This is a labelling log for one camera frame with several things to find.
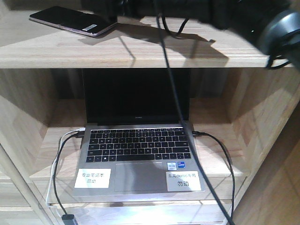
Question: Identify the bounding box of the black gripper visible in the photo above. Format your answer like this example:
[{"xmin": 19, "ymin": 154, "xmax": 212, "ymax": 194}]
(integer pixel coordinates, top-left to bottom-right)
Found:
[{"xmin": 81, "ymin": 0, "xmax": 234, "ymax": 29}]

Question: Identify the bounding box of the black smartphone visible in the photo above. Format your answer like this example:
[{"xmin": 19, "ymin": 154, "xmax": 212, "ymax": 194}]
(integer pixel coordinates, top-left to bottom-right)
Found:
[{"xmin": 30, "ymin": 6, "xmax": 117, "ymax": 37}]

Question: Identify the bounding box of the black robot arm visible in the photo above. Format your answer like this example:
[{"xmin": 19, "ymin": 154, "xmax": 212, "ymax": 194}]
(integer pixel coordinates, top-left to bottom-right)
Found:
[{"xmin": 81, "ymin": 0, "xmax": 300, "ymax": 69}]

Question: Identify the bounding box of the wooden shelf desk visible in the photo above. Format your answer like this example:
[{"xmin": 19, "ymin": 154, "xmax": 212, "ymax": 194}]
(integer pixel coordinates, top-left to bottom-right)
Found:
[{"xmin": 0, "ymin": 0, "xmax": 300, "ymax": 225}]

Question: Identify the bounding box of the silver laptop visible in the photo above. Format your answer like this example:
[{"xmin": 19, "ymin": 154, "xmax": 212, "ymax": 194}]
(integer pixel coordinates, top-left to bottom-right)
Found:
[{"xmin": 74, "ymin": 68, "xmax": 204, "ymax": 197}]

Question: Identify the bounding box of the black right laptop cable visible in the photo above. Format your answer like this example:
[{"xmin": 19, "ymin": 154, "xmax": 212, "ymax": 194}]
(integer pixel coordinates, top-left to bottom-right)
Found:
[{"xmin": 192, "ymin": 131, "xmax": 236, "ymax": 220}]

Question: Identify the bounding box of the black laptop cable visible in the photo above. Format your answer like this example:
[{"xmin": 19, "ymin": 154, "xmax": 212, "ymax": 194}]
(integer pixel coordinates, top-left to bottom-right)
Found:
[
  {"xmin": 192, "ymin": 131, "xmax": 236, "ymax": 220},
  {"xmin": 50, "ymin": 131, "xmax": 85, "ymax": 225}
]

